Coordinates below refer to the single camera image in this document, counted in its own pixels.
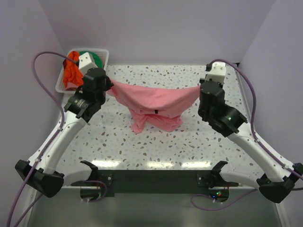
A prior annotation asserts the pink t shirt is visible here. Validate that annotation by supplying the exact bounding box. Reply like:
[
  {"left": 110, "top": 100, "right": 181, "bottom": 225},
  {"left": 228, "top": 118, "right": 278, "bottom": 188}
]
[{"left": 107, "top": 80, "right": 200, "bottom": 134}]

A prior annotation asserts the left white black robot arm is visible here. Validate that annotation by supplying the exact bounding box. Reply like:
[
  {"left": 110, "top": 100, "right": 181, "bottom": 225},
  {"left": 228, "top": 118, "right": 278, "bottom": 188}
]
[{"left": 15, "top": 68, "right": 113, "bottom": 198}]

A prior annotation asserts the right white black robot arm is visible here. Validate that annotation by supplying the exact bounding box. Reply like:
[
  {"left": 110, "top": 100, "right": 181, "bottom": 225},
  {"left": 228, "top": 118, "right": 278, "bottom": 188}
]
[{"left": 198, "top": 79, "right": 303, "bottom": 203}]

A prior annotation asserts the orange t shirt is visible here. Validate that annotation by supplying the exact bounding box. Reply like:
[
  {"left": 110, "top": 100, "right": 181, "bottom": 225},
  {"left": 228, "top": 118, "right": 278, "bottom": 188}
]
[{"left": 62, "top": 60, "right": 83, "bottom": 89}]

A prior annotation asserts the green t shirt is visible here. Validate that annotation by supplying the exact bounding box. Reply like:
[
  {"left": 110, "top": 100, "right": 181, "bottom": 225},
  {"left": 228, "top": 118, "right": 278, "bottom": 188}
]
[{"left": 79, "top": 51, "right": 104, "bottom": 68}]

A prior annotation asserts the white plastic basket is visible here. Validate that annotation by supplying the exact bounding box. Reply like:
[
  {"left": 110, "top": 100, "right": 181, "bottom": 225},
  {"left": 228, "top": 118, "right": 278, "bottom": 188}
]
[{"left": 55, "top": 48, "right": 109, "bottom": 94}]

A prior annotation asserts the dark red garment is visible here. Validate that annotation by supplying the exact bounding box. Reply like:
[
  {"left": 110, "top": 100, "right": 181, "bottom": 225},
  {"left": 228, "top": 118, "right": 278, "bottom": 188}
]
[{"left": 62, "top": 59, "right": 67, "bottom": 70}]

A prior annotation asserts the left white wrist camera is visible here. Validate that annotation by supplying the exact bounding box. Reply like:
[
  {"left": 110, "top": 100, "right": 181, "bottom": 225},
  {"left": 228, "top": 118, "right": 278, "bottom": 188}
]
[{"left": 78, "top": 52, "right": 97, "bottom": 76}]

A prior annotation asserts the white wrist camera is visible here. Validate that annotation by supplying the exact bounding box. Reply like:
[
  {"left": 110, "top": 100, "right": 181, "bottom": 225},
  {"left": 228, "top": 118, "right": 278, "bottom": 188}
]
[
  {"left": 78, "top": 52, "right": 97, "bottom": 76},
  {"left": 205, "top": 61, "right": 226, "bottom": 85}
]

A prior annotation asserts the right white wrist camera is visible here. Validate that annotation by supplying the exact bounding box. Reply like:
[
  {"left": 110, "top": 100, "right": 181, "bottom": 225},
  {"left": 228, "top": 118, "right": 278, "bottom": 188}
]
[{"left": 205, "top": 61, "right": 226, "bottom": 85}]

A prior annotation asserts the aluminium frame rail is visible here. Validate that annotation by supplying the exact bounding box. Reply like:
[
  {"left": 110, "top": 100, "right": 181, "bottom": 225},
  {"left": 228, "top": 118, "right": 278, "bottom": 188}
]
[{"left": 231, "top": 61, "right": 249, "bottom": 114}]

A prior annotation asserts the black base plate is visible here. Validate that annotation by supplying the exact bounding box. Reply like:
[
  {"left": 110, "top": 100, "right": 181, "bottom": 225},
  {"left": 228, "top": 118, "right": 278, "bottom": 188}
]
[{"left": 72, "top": 170, "right": 231, "bottom": 202}]

